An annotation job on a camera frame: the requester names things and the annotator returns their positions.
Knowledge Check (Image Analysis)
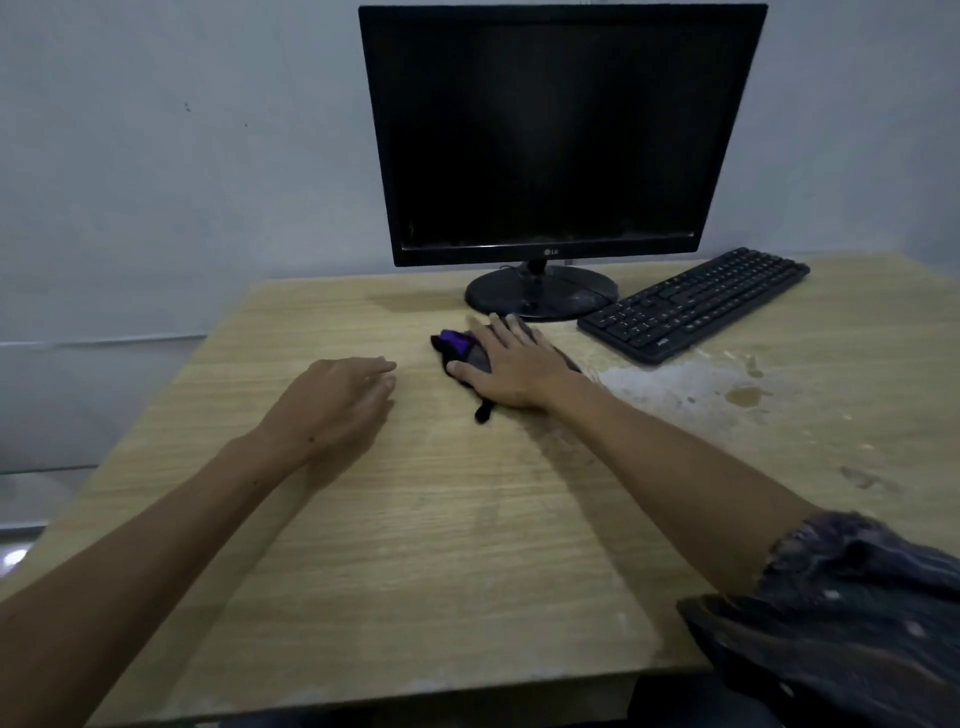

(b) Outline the person's left hand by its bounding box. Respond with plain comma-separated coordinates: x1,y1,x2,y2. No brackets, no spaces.
254,356,399,466

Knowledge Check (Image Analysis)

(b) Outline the person's right hand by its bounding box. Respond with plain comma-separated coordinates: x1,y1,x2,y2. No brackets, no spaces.
446,313,590,412

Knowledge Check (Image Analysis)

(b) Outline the purple grey cleaning cloth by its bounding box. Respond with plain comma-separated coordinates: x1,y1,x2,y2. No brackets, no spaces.
430,318,586,427

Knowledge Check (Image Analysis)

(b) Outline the black keyboard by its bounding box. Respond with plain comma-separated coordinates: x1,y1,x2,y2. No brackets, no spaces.
576,246,813,368

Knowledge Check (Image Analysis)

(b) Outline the person's left forearm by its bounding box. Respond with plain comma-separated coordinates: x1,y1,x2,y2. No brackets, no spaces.
0,431,318,728

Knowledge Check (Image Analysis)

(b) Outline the light wooden table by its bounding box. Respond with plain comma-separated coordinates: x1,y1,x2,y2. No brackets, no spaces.
0,251,960,728

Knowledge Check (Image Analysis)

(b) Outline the black computer monitor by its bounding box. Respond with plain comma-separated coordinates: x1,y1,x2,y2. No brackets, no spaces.
357,2,770,325

